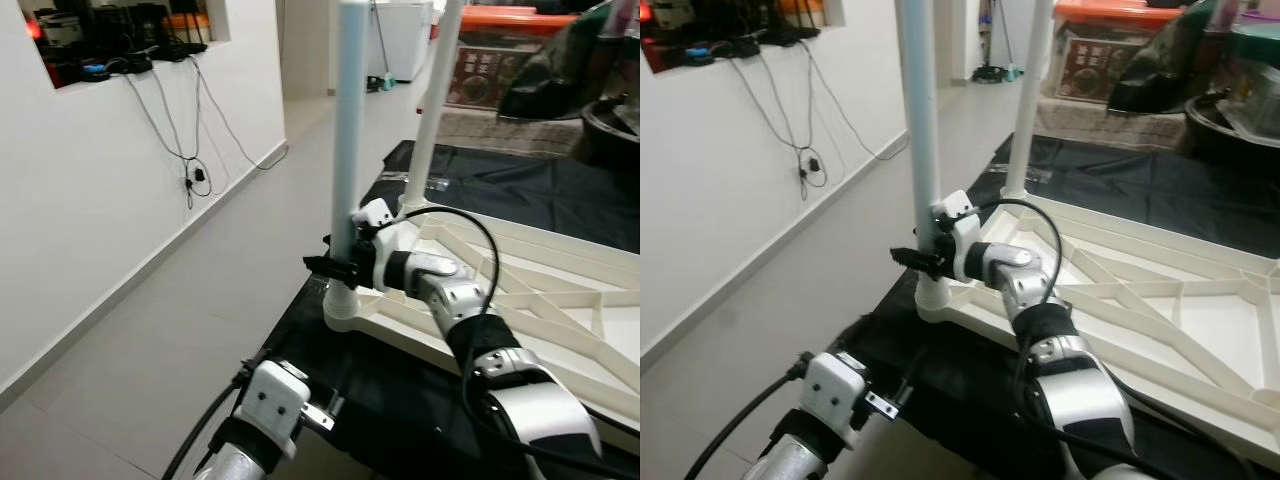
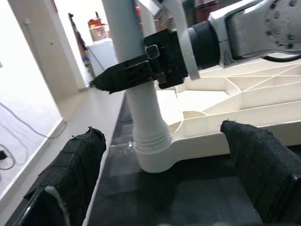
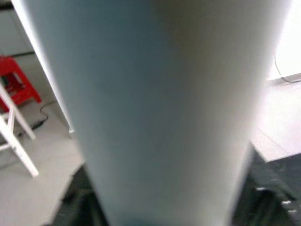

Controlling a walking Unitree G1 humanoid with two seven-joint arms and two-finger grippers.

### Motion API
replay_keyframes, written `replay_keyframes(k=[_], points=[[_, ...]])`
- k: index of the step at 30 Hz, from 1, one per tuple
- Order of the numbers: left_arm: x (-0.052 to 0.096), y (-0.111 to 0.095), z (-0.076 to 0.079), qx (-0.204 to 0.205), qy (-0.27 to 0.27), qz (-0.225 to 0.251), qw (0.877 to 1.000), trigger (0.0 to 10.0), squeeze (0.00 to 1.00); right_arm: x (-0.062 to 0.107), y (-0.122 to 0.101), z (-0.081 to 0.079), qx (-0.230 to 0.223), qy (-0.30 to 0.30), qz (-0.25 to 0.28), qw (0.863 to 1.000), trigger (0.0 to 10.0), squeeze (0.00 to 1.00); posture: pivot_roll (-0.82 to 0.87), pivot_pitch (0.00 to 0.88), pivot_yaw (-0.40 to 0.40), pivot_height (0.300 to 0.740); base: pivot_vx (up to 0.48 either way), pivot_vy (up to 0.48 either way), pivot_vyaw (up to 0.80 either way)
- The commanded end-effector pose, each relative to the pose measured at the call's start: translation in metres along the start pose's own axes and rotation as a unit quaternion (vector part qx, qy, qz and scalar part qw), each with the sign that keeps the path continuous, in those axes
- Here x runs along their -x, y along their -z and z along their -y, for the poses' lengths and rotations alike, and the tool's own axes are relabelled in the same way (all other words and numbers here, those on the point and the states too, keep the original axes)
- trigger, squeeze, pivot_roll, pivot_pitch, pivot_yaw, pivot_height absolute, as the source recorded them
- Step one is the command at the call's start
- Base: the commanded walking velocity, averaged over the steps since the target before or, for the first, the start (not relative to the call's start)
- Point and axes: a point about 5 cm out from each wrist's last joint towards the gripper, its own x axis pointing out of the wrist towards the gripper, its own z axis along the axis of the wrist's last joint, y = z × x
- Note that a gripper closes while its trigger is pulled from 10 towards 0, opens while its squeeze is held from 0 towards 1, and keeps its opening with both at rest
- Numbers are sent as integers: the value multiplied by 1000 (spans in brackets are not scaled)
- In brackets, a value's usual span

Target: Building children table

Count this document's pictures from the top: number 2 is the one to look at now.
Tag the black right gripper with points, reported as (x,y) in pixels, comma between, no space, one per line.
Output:
(169,58)

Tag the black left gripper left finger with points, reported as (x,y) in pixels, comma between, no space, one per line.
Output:
(75,169)

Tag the black tablecloth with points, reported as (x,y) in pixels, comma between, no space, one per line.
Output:
(164,200)

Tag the cream plastic table top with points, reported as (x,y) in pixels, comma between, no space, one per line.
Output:
(211,146)

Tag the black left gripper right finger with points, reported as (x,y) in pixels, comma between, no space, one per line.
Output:
(263,176)

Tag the white appliance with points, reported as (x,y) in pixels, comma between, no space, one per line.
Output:
(101,58)

